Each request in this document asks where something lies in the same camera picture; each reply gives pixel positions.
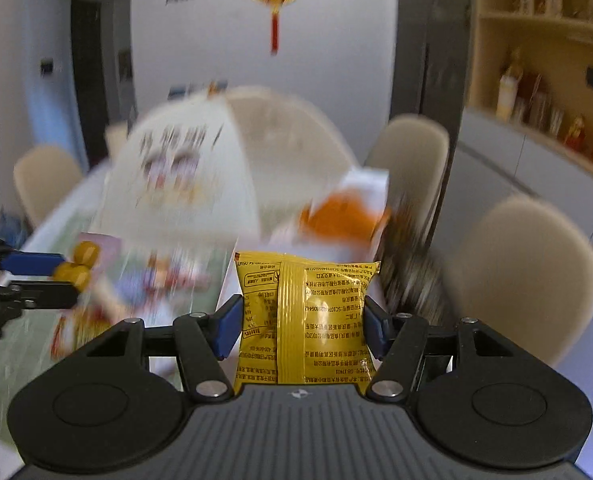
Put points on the orange white tissue pack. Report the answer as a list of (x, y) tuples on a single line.
[(353, 214)]

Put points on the cream mesh food cover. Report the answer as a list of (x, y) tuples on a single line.
[(241, 163)]

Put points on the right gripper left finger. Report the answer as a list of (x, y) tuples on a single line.
[(226, 326)]

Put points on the black patterned gift box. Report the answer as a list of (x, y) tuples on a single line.
[(410, 277)]

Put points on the vacuum pack of three chestnuts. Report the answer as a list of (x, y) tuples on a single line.
[(92, 258)]

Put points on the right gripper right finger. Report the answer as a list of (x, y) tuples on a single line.
[(377, 328)]

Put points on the wooden shelf unit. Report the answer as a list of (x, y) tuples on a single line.
[(531, 78)]

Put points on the red foil snack packet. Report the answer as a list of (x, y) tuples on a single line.
[(76, 328)]

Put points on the yellow snack packet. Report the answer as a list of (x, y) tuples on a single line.
[(303, 321)]

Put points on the beige chair near right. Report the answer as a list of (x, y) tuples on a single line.
[(526, 271)]

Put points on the beige chair behind table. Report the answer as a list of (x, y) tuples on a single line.
[(414, 149)]

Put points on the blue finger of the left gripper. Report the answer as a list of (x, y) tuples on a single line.
[(31, 263), (45, 295)]

